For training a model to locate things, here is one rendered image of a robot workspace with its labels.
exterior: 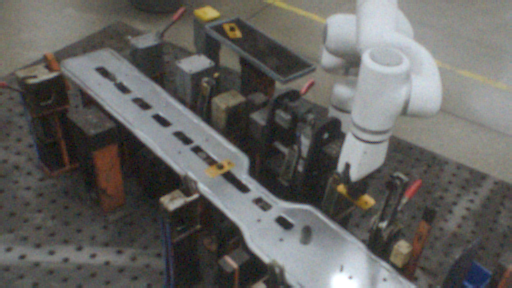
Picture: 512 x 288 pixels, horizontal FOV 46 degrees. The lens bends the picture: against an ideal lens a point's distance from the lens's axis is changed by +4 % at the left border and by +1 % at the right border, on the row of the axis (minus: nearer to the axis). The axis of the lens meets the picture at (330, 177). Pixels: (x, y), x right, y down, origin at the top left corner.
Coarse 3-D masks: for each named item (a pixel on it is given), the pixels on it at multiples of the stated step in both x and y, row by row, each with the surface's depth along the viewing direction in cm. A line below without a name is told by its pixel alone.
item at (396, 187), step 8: (392, 176) 136; (400, 176) 136; (392, 184) 133; (400, 184) 136; (392, 192) 139; (400, 192) 136; (384, 200) 140; (392, 200) 140; (400, 200) 138; (384, 208) 142; (392, 208) 139; (384, 216) 143; (392, 216) 141; (376, 224) 144
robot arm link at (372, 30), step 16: (368, 0) 121; (384, 0) 121; (368, 16) 117; (384, 16) 116; (368, 32) 113; (384, 32) 112; (368, 48) 114; (400, 48) 112; (416, 48) 110; (416, 64) 110; (432, 64) 107; (416, 80) 103; (432, 80) 104; (416, 96) 102; (432, 96) 103; (416, 112) 104; (432, 112) 104
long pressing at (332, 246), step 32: (64, 64) 187; (96, 64) 190; (128, 64) 192; (96, 96) 178; (128, 96) 180; (160, 96) 182; (128, 128) 170; (160, 128) 171; (192, 128) 172; (192, 160) 162; (224, 192) 155; (256, 192) 156; (256, 224) 148; (320, 224) 150; (288, 256) 141; (320, 256) 143; (352, 256) 144
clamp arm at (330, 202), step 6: (336, 174) 151; (342, 174) 150; (330, 180) 153; (336, 180) 151; (330, 186) 153; (336, 186) 152; (330, 192) 154; (336, 192) 153; (324, 198) 156; (330, 198) 155; (336, 198) 154; (324, 204) 156; (330, 204) 155; (336, 204) 156; (330, 210) 156
